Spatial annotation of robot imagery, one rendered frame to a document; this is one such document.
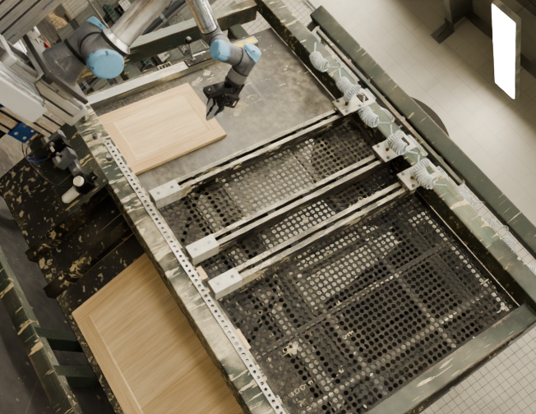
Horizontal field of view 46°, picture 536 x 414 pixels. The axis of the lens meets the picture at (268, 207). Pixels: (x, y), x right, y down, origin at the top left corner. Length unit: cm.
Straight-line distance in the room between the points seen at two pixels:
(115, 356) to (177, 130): 107
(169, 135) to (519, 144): 544
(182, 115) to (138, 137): 25
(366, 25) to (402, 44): 60
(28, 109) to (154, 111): 96
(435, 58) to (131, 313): 622
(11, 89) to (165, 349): 126
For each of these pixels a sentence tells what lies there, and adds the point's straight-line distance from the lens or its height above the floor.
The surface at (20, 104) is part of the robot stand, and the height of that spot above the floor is 91.
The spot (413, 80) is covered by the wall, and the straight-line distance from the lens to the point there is 827.
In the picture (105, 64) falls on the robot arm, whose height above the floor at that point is 120.
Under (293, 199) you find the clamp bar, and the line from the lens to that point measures 276.
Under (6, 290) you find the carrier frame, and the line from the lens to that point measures 302.
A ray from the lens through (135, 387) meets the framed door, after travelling 286.
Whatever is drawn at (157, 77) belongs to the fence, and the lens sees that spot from 321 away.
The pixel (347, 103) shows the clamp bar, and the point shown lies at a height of 185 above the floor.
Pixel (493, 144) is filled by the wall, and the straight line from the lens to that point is 781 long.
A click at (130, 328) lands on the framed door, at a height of 46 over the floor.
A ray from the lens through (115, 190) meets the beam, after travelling 278.
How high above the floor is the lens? 152
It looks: 5 degrees down
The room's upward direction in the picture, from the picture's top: 51 degrees clockwise
